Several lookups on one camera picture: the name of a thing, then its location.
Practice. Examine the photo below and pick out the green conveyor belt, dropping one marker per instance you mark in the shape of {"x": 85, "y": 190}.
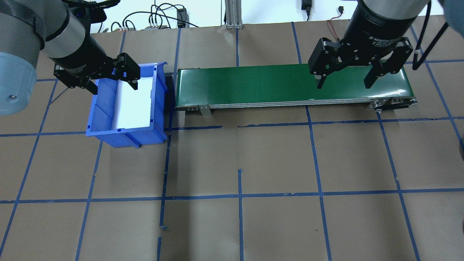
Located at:
{"x": 253, "y": 83}

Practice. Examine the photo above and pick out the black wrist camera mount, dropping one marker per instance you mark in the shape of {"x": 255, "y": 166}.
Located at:
{"x": 90, "y": 14}

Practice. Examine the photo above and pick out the blue plastic storage bin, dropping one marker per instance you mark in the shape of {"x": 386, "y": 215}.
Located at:
{"x": 127, "y": 139}

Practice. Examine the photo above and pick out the black power adapter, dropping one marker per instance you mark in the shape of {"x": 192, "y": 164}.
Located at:
{"x": 181, "y": 17}

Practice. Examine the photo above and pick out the black power plug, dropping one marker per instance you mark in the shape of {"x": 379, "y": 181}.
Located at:
{"x": 306, "y": 7}

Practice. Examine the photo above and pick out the white foam liner sheet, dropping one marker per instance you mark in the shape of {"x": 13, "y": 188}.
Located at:
{"x": 132, "y": 108}

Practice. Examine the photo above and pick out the aluminium profile post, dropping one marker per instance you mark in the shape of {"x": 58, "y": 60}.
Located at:
{"x": 234, "y": 14}

